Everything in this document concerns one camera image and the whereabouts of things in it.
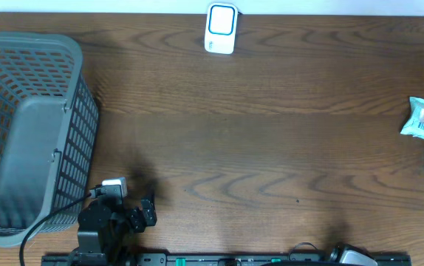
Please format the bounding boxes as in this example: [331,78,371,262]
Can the pale green tissue pack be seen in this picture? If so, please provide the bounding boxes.
[400,97,424,140]

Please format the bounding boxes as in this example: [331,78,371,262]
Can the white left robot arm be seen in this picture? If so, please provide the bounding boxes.
[70,185,157,265]

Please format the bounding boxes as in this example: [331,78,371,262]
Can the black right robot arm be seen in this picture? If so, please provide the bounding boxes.
[326,243,378,266]

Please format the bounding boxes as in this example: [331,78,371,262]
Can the white barcode scanner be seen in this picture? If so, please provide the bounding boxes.
[204,3,239,55]

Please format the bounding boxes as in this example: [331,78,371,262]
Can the grey plastic shopping basket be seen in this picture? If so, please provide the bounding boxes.
[0,32,99,247]

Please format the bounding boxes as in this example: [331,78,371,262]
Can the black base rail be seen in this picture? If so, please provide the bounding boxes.
[41,253,412,266]

